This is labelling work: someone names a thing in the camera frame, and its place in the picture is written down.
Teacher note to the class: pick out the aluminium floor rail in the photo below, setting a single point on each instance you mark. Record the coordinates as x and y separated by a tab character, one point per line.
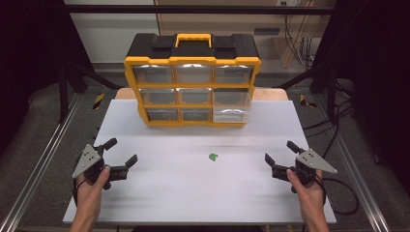
354	167
38	161

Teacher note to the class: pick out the yellow and black tape marker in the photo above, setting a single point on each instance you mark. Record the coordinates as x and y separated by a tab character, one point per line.
304	101
98	101

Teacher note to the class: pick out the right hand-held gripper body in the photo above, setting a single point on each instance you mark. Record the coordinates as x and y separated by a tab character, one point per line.
314	160

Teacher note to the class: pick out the black metal frame stand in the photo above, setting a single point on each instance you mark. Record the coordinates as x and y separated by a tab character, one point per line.
63	93
331	93

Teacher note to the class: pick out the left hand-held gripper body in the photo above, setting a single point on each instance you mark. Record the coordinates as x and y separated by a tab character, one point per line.
86	159

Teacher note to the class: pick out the black curtain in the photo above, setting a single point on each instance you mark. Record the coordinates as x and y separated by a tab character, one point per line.
29	48
380	64

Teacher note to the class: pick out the small green plastic piece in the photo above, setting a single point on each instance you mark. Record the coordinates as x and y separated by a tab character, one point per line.
212	157

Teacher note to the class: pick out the black metal crossbar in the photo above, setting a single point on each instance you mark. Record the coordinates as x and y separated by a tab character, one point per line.
193	9

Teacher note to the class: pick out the person's right hand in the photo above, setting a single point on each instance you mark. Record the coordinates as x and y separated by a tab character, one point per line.
311	198

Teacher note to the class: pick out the yellow and black organizer cabinet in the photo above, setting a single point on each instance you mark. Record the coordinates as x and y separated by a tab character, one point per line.
154	48

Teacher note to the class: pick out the person's left hand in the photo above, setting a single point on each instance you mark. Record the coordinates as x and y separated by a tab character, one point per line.
88	196

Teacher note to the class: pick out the set of clear cabinet bins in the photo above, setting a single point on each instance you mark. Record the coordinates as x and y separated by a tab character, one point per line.
158	74

